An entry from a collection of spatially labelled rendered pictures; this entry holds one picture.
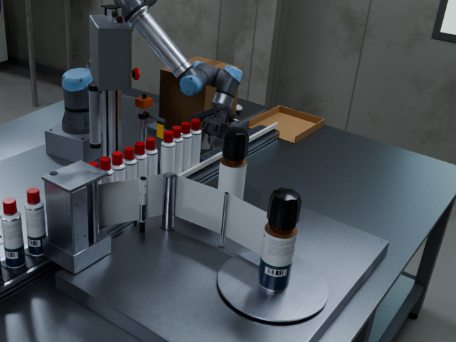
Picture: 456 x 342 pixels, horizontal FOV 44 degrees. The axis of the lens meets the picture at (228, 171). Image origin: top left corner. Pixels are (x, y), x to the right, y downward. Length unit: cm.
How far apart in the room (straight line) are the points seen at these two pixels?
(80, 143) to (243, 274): 95
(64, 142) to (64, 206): 82
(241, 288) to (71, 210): 50
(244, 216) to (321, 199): 60
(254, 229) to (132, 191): 38
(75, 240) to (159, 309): 29
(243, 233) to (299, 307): 28
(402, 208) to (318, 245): 53
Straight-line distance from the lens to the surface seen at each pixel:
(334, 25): 445
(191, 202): 174
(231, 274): 161
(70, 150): 231
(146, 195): 175
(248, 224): 164
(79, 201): 152
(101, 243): 165
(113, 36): 170
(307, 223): 192
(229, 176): 181
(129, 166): 184
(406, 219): 218
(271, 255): 151
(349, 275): 172
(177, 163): 205
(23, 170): 229
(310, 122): 288
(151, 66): 527
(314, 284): 163
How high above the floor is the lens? 187
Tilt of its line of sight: 27 degrees down
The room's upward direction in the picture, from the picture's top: 5 degrees clockwise
